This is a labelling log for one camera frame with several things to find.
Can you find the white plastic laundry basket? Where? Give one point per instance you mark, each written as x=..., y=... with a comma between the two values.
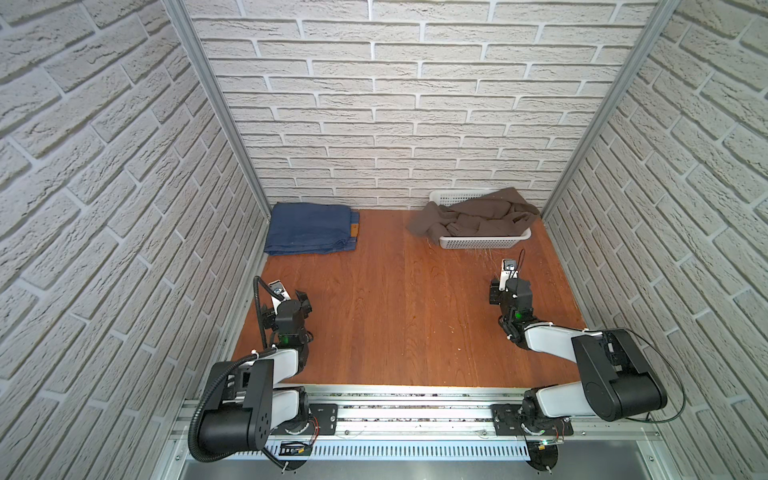
x=451, y=197

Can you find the corner aluminium post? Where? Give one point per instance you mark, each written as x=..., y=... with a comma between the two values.
x=191, y=42
x=657, y=22

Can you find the brown trousers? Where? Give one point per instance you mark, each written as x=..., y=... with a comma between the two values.
x=501, y=213

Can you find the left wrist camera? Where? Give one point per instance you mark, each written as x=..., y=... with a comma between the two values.
x=278, y=294

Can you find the aluminium mounting rail frame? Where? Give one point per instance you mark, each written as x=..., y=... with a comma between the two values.
x=428, y=423

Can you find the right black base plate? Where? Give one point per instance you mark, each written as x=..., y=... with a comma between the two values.
x=519, y=420

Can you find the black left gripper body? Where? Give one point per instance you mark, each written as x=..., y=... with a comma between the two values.
x=305, y=303

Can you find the right corner aluminium post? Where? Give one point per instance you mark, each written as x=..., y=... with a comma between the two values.
x=657, y=22

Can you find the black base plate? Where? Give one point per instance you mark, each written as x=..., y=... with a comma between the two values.
x=321, y=417
x=519, y=420

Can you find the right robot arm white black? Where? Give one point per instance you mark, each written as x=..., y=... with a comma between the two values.
x=616, y=381

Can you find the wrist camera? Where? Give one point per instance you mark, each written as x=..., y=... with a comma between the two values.
x=278, y=294
x=510, y=269

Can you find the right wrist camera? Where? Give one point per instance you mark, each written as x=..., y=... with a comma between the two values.
x=510, y=269

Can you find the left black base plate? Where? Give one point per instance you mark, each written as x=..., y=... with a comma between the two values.
x=321, y=417

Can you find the left corner aluminium post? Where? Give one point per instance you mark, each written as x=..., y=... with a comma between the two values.
x=191, y=42

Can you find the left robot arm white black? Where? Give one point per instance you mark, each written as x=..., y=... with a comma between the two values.
x=243, y=401

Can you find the blue denim jeans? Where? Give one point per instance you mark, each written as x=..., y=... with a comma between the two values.
x=307, y=228

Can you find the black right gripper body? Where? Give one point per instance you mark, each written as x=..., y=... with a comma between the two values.
x=497, y=297

